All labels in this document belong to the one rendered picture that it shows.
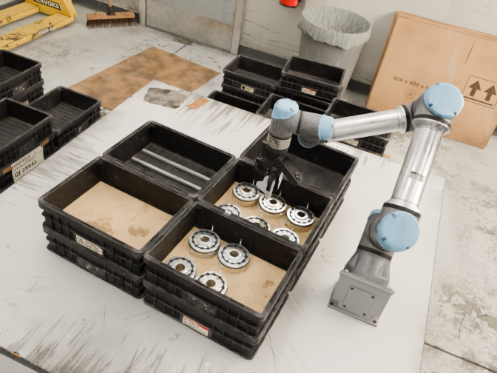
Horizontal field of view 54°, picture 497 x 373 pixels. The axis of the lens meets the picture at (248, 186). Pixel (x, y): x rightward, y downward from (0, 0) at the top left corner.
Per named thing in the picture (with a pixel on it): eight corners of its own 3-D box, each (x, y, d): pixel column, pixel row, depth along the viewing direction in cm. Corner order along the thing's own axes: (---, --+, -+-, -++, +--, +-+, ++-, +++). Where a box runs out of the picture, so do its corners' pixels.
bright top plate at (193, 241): (225, 237, 160) (225, 236, 160) (211, 257, 153) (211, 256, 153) (198, 226, 163) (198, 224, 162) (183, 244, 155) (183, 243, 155)
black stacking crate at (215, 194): (327, 222, 180) (335, 200, 173) (296, 274, 159) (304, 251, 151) (234, 180, 191) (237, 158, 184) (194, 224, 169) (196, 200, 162)
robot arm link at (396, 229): (399, 257, 154) (452, 101, 160) (414, 258, 139) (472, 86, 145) (362, 243, 154) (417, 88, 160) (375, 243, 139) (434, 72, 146)
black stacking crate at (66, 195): (192, 224, 169) (194, 200, 162) (140, 280, 148) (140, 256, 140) (101, 180, 180) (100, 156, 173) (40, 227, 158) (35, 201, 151)
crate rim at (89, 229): (194, 204, 163) (195, 199, 162) (140, 260, 141) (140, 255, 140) (100, 160, 174) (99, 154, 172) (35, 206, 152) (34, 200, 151)
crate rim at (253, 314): (303, 255, 152) (305, 250, 151) (262, 325, 131) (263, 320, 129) (194, 204, 163) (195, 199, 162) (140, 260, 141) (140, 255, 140)
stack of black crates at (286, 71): (333, 126, 362) (350, 70, 333) (322, 149, 337) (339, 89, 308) (280, 109, 371) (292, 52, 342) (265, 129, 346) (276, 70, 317)
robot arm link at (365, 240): (387, 257, 166) (400, 220, 167) (399, 258, 152) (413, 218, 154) (353, 244, 166) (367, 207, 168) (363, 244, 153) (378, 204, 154)
